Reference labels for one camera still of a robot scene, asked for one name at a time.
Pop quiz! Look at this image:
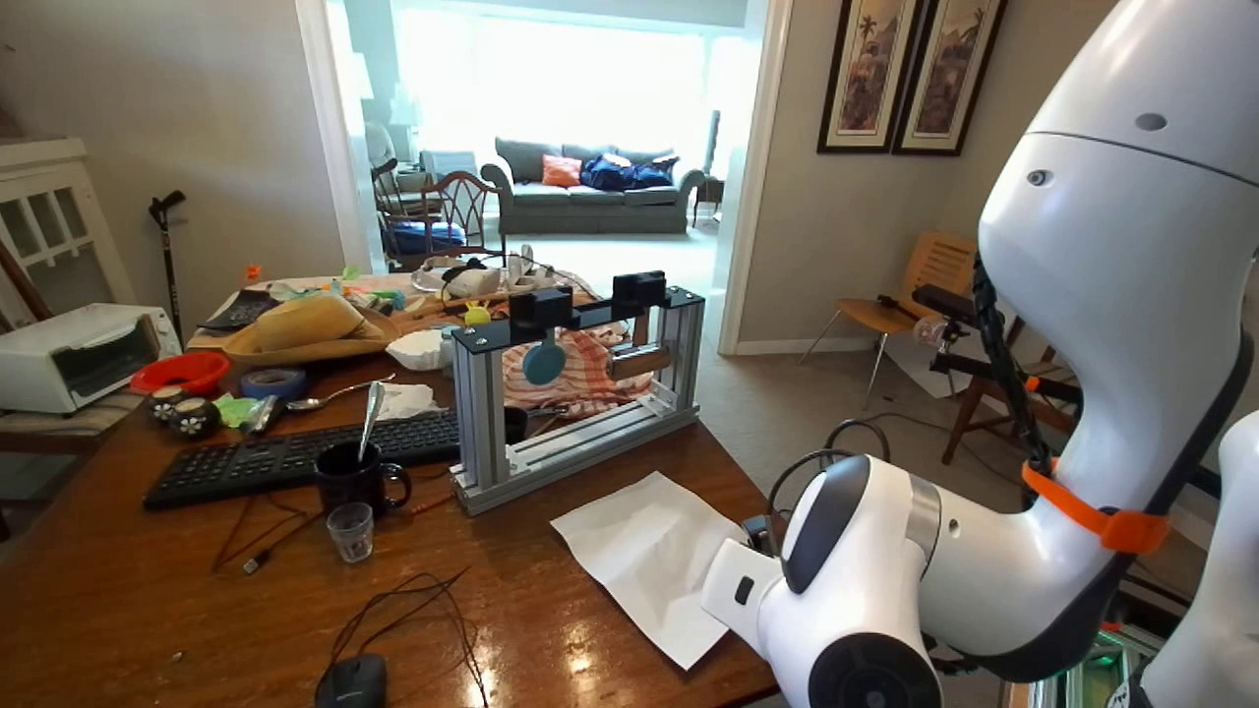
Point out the black flat tray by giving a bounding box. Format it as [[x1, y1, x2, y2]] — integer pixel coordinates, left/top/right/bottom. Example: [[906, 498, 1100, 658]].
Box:
[[199, 287, 283, 335]]

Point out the black computer keyboard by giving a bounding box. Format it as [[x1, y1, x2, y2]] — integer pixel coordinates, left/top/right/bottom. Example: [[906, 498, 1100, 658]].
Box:
[[136, 409, 464, 515]]

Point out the black computer mouse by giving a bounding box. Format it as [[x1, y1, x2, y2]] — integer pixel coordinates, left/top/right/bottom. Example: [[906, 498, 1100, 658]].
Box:
[[311, 649, 392, 708]]

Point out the teal round disc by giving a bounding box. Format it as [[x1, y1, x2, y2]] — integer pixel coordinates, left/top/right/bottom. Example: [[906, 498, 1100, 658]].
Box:
[[519, 335, 569, 388]]

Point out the white bowl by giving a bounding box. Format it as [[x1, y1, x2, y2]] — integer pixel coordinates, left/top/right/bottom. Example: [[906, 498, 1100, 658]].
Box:
[[382, 325, 458, 375]]

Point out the black walking cane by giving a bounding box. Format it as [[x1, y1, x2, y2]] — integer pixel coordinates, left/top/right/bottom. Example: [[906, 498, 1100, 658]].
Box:
[[147, 187, 188, 347]]

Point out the black round container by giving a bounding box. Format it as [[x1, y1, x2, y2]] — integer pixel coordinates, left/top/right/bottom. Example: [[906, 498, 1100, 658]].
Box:
[[147, 388, 224, 445]]

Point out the orange cable strap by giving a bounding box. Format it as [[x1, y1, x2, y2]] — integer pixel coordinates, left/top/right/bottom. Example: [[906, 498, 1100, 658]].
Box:
[[1019, 459, 1171, 559]]

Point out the small clear glass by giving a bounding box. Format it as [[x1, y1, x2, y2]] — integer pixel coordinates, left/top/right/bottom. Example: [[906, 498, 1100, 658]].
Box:
[[323, 498, 382, 570]]

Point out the small black camera box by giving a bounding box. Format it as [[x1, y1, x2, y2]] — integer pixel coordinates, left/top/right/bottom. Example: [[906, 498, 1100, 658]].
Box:
[[508, 284, 580, 347]]

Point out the green crumpled item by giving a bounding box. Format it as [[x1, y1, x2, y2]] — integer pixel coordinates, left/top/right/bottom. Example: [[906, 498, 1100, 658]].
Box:
[[212, 388, 271, 432]]

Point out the black padded bar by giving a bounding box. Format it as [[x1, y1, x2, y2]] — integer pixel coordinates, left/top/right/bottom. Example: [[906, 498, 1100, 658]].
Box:
[[911, 284, 1001, 329]]

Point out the blue seat cushion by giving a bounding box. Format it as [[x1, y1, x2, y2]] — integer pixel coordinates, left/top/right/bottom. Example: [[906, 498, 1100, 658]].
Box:
[[382, 215, 472, 261]]

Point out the white napkin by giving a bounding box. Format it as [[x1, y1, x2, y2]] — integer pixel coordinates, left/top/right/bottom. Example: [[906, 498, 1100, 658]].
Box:
[[368, 376, 446, 424]]

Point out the dark wooden dining chair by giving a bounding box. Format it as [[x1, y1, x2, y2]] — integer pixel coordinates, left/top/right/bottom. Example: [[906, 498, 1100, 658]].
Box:
[[414, 169, 510, 267]]

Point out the black pole with orange tape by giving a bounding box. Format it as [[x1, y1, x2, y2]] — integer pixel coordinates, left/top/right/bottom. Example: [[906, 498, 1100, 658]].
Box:
[[936, 341, 1095, 414]]

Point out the mustard yellow cloth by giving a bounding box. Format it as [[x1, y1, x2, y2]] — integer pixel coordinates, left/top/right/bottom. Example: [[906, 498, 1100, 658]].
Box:
[[212, 287, 388, 367]]

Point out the black mouse cable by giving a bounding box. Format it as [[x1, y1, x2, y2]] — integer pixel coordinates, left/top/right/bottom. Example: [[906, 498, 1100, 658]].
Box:
[[327, 563, 493, 708]]

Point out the blue tape roll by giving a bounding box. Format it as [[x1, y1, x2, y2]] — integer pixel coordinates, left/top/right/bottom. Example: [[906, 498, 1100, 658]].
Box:
[[235, 367, 311, 406]]

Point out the grey aluminium frame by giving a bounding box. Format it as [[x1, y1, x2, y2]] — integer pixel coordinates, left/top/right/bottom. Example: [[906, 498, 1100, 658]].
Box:
[[439, 287, 709, 519]]

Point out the dark grey sofa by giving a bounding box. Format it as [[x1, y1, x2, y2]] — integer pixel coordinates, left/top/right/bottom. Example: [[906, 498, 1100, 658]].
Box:
[[476, 132, 712, 241]]

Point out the light wooden folding chair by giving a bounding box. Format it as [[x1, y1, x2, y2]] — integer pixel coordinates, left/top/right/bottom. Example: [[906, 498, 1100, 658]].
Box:
[[833, 233, 982, 398]]

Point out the wooden crate with metal rails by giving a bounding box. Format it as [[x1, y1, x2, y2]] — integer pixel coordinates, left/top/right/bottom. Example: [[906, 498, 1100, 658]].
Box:
[[1008, 624, 1159, 708]]

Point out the black mug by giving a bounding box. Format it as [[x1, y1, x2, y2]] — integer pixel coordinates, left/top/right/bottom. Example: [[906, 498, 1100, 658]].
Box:
[[311, 440, 414, 519]]

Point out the black framed picture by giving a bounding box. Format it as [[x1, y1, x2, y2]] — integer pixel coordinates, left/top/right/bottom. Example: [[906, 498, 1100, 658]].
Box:
[[814, 0, 927, 158], [893, 0, 1011, 162]]

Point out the orange cushion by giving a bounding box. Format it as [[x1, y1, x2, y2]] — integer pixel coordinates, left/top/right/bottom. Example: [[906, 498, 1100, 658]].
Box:
[[538, 152, 585, 191]]

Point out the wide black camera box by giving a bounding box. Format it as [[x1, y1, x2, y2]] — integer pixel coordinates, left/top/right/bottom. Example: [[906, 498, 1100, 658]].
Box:
[[608, 267, 668, 321]]

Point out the thin dark cable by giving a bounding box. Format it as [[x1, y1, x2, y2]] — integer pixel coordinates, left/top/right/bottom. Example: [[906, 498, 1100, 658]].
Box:
[[208, 483, 330, 578]]

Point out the red bowl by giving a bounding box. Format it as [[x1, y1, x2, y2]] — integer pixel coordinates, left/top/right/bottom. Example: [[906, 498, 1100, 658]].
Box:
[[128, 348, 235, 400]]

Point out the silver spoon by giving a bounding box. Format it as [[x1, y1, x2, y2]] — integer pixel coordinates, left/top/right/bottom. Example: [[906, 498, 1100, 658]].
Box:
[[353, 376, 388, 465]]

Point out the orange striped cloth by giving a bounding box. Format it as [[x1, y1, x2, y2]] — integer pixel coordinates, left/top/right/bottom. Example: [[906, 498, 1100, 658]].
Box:
[[501, 321, 662, 424]]

